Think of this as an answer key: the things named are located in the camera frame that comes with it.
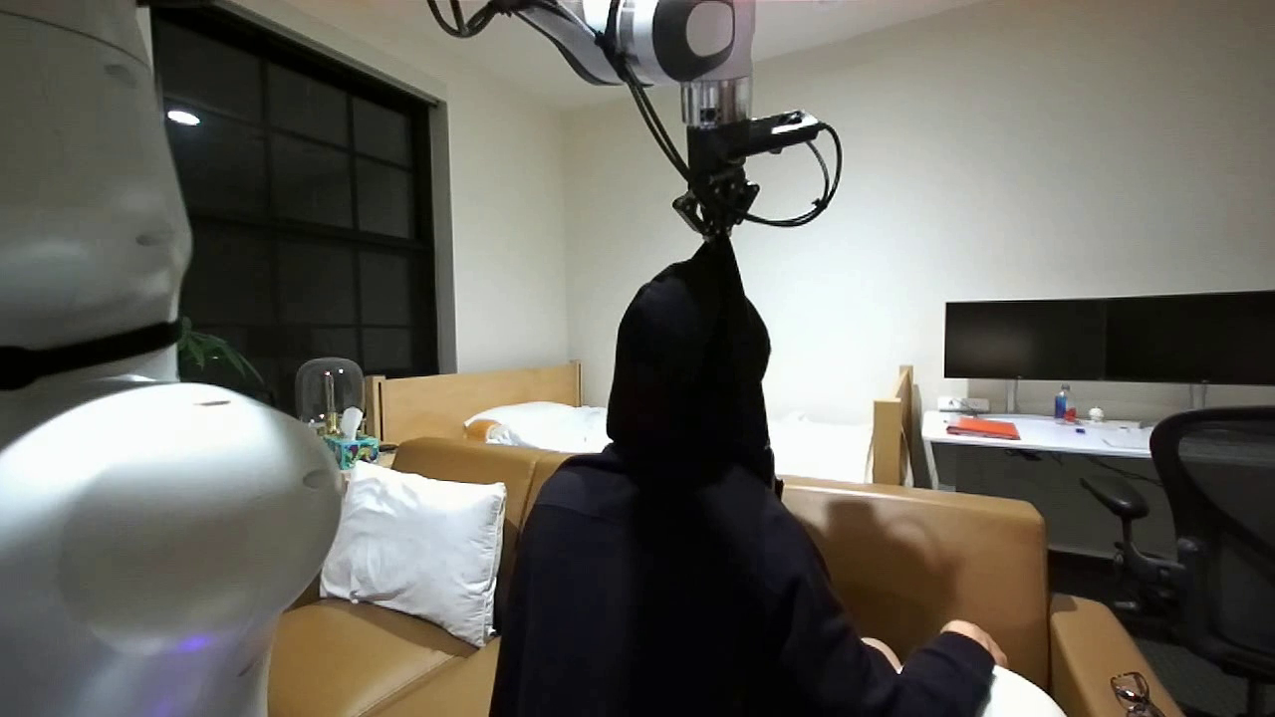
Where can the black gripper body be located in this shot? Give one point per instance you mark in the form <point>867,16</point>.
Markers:
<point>718,162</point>

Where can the person right hand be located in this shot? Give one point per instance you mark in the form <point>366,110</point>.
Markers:
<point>980,640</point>

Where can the red flat desk item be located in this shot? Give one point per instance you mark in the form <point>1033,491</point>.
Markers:
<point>980,427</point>

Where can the white desk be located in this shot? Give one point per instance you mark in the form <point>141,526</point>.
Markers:
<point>1049,437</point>

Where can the green house plant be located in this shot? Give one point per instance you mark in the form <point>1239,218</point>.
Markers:
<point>214,358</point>

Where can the black flat monitor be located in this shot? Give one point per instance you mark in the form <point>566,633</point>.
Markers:
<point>1101,341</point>

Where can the white square pillow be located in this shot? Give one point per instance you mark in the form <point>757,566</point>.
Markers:
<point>421,551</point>

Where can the dark navy hoodie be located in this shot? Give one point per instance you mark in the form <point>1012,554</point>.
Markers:
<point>661,571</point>

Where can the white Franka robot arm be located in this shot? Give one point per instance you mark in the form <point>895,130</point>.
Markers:
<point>121,530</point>

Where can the black office chair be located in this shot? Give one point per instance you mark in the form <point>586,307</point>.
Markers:
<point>1219,530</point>

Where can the tan leather sofa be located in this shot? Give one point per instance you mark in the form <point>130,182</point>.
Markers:
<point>919,559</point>

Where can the blue bottle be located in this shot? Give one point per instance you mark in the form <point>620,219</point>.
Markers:
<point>1060,405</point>

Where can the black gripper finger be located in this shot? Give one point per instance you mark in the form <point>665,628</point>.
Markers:
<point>696,218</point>
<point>737,210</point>

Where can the white bed bedding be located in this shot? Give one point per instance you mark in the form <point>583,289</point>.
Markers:
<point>542,425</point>

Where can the small metal item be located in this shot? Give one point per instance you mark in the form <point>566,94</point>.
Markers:
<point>1134,696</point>

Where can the glass dome jar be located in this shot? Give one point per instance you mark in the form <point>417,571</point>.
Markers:
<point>327,390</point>

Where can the light wooden bed frame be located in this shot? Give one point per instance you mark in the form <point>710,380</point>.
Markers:
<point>438,405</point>

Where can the dark framed window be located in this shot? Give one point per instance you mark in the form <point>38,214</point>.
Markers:
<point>303,202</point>

